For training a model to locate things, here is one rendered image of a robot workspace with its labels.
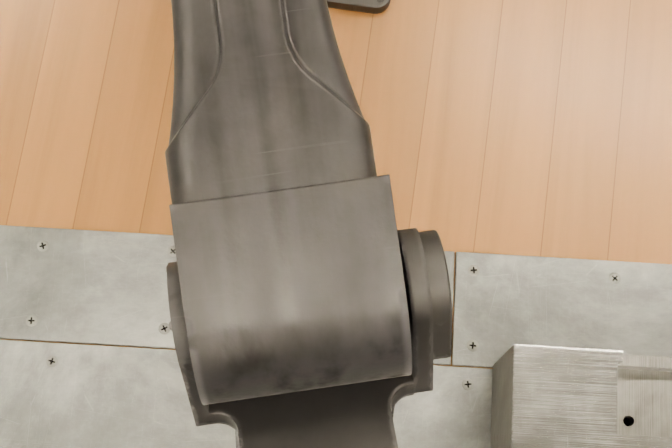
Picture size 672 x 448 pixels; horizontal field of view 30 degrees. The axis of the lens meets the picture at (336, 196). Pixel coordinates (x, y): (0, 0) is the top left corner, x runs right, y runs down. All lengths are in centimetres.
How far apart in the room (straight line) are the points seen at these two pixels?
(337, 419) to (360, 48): 45
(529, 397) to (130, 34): 36
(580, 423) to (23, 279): 35
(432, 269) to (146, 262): 42
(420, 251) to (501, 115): 44
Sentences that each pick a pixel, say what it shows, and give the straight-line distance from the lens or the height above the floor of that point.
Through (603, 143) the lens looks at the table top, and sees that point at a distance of 83.
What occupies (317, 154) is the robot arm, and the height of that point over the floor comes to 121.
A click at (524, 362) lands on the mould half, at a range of 69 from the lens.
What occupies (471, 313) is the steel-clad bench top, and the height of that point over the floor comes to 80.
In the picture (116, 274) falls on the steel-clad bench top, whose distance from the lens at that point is 79.
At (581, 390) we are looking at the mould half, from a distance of 70.
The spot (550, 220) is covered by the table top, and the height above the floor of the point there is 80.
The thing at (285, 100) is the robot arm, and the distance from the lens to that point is 37.
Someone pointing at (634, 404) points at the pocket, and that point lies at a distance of 73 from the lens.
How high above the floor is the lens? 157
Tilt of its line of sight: 75 degrees down
